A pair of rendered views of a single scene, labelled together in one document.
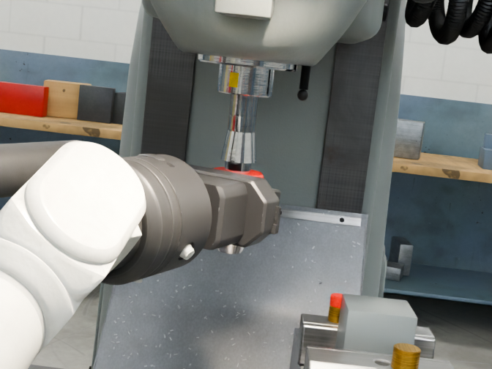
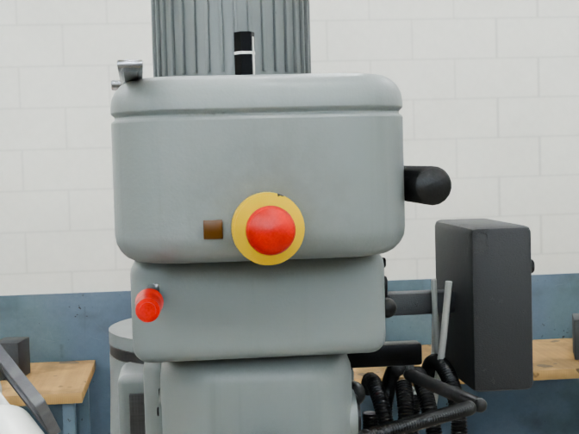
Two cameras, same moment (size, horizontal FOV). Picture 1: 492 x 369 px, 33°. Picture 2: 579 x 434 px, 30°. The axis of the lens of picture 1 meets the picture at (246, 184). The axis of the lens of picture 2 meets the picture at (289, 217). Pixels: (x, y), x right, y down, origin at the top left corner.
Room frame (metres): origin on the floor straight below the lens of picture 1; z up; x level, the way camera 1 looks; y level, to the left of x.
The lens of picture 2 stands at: (-0.40, 0.13, 1.82)
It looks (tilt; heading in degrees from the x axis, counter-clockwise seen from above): 3 degrees down; 352
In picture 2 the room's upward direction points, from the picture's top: 2 degrees counter-clockwise
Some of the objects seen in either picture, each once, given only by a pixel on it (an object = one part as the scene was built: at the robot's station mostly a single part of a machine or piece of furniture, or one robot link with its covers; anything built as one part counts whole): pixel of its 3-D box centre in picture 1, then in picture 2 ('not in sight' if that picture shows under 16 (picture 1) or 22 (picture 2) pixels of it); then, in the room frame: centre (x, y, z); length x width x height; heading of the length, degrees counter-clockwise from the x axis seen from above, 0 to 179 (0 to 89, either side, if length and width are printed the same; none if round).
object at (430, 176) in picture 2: not in sight; (381, 181); (0.74, -0.14, 1.79); 0.45 x 0.04 x 0.04; 177
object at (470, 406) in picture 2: not in sight; (426, 420); (0.53, -0.12, 1.58); 0.17 x 0.01 x 0.01; 124
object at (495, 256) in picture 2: not in sight; (485, 299); (1.00, -0.34, 1.62); 0.20 x 0.09 x 0.21; 177
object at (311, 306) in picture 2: not in sight; (250, 287); (0.76, 0.01, 1.68); 0.34 x 0.24 x 0.10; 177
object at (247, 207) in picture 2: not in sight; (267, 228); (0.49, 0.02, 1.76); 0.06 x 0.02 x 0.06; 87
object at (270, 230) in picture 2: not in sight; (270, 230); (0.46, 0.02, 1.76); 0.04 x 0.03 x 0.04; 87
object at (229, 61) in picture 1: (247, 61); not in sight; (0.72, 0.01, 1.31); 0.09 x 0.09 x 0.01
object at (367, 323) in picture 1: (374, 337); not in sight; (0.71, -0.13, 1.08); 0.06 x 0.05 x 0.06; 90
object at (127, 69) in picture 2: not in sight; (131, 76); (0.57, 0.13, 1.89); 0.24 x 0.04 x 0.01; 0
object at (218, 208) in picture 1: (175, 211); not in sight; (0.64, 0.05, 1.19); 0.13 x 0.12 x 0.10; 63
